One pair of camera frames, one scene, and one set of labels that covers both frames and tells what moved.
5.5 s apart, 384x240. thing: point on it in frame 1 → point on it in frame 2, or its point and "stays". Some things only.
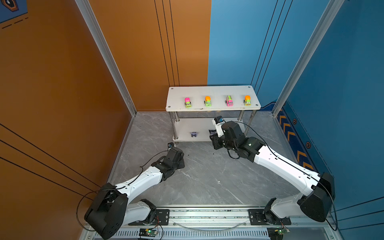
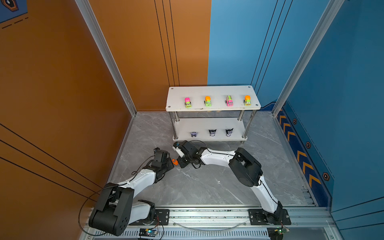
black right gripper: [215, 138] → [181, 165]
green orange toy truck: [208, 101] stays
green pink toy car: [188, 103] stays
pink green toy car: [229, 101] stays
